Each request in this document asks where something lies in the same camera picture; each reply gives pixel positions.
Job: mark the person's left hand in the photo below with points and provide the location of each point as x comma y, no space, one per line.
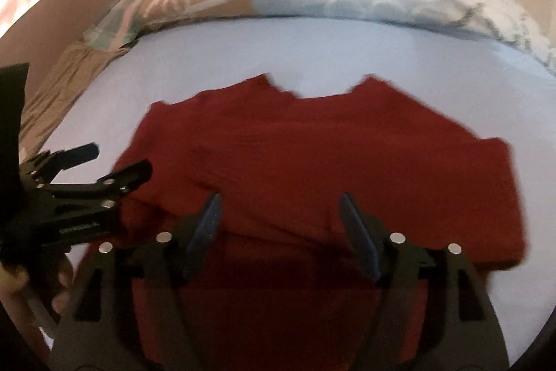
13,286

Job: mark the light blue quilted bedspread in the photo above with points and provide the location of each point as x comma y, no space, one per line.
490,88

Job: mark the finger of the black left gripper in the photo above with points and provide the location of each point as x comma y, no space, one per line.
126,177
43,167

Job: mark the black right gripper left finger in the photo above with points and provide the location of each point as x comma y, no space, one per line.
99,328

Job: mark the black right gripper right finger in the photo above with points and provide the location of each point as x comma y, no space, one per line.
433,312

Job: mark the beige crumpled cloth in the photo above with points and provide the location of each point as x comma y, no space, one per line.
77,67

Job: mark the dark red knit sweater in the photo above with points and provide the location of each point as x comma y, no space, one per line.
280,287

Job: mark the brown upholstered headboard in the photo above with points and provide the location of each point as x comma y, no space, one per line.
43,33

